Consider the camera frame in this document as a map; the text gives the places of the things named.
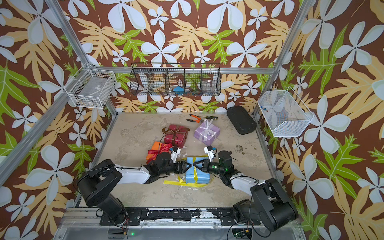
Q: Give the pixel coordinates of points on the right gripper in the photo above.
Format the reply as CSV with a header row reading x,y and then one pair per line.
x,y
205,166

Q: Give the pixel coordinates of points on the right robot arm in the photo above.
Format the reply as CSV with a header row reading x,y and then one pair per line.
x,y
269,204

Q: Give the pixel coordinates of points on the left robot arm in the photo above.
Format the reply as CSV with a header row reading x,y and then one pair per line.
x,y
96,185

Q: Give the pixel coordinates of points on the black wire basket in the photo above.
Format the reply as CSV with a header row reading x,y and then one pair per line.
x,y
196,79

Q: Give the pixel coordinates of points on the red ribbon bow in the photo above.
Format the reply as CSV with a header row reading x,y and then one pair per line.
x,y
160,150

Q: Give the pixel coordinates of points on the black oval case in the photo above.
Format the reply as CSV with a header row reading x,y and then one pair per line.
x,y
241,120

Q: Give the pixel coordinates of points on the white wire basket left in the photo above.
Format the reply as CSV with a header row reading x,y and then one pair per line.
x,y
91,88

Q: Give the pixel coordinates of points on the white ribbon bow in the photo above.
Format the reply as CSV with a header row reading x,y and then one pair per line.
x,y
206,127

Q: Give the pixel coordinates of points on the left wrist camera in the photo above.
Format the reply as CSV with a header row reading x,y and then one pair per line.
x,y
175,151

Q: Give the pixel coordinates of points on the blue item in basket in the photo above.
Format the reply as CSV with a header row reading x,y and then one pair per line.
x,y
179,91

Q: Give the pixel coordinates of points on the lilac gift box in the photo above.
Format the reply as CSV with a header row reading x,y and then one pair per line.
x,y
206,132

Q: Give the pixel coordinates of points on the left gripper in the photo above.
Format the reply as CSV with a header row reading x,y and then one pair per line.
x,y
184,170

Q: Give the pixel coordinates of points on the orange handled pliers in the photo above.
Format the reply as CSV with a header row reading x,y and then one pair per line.
x,y
198,119

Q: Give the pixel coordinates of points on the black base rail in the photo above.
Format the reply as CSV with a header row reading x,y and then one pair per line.
x,y
225,216

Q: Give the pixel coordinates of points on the blue gift box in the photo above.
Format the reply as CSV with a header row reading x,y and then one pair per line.
x,y
194,175

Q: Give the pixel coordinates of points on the magenta gift box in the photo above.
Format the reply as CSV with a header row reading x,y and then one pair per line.
x,y
176,135

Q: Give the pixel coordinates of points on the yellow ribbon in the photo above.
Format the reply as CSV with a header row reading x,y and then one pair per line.
x,y
181,180

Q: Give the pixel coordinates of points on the white mesh basket right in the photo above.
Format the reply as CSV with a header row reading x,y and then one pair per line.
x,y
285,113

